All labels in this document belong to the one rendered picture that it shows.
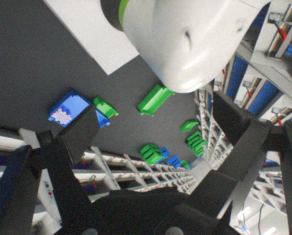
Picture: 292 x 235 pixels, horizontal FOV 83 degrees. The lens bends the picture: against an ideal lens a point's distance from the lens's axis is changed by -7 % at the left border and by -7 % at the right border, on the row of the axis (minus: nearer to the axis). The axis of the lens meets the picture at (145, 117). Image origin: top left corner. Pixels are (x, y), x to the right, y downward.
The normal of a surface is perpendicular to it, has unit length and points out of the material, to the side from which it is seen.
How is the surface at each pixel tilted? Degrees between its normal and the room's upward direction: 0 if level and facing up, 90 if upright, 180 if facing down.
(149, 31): 94
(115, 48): 4
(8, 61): 0
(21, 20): 0
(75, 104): 20
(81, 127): 59
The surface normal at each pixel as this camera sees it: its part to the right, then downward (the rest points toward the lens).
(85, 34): 0.48, 0.76
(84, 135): 0.99, -0.11
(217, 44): 0.29, 0.77
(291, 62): -0.31, -0.29
